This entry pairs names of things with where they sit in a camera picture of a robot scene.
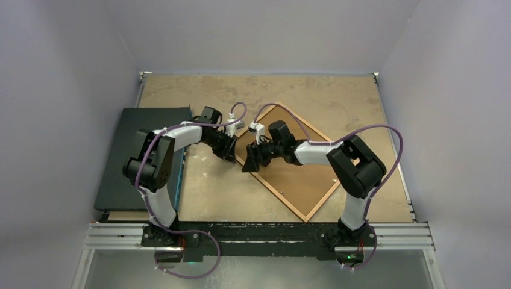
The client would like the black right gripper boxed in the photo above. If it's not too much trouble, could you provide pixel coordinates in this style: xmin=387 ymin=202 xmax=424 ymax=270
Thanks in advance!
xmin=242 ymin=137 xmax=283 ymax=174

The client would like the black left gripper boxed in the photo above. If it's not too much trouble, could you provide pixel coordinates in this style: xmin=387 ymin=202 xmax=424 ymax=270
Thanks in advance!
xmin=203 ymin=130 xmax=237 ymax=163

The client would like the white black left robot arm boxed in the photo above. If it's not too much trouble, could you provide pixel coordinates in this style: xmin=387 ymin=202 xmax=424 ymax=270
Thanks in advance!
xmin=122 ymin=107 xmax=244 ymax=246

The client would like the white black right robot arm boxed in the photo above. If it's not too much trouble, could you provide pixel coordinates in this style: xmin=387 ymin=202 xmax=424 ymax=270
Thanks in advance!
xmin=242 ymin=120 xmax=387 ymax=245

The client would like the dark box with blue edge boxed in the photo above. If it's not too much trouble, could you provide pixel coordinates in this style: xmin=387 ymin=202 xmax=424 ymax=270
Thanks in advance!
xmin=94 ymin=107 xmax=192 ymax=212

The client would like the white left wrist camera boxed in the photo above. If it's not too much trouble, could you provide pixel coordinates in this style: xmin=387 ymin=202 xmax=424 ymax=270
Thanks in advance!
xmin=225 ymin=113 xmax=245 ymax=137

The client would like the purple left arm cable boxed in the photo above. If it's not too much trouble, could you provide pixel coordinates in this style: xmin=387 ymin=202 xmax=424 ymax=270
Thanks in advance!
xmin=134 ymin=102 xmax=248 ymax=280

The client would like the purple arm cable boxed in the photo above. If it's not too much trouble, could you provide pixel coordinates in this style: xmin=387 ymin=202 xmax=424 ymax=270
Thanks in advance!
xmin=134 ymin=102 xmax=248 ymax=280
xmin=253 ymin=104 xmax=405 ymax=272

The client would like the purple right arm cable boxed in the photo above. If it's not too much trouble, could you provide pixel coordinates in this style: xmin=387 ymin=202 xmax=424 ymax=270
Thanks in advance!
xmin=253 ymin=104 xmax=405 ymax=272

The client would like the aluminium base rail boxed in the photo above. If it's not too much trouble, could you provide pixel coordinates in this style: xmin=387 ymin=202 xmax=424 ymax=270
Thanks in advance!
xmin=84 ymin=222 xmax=434 ymax=250

